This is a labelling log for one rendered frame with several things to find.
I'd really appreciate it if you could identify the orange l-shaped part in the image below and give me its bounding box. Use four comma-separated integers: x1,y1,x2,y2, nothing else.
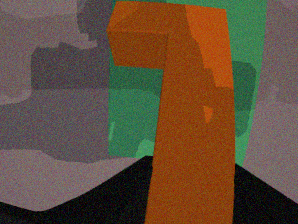
106,0,235,224

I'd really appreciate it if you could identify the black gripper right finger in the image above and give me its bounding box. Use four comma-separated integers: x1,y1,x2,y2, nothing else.
231,163,298,224

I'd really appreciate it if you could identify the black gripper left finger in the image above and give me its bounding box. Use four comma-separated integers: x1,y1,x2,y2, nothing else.
0,156,153,224

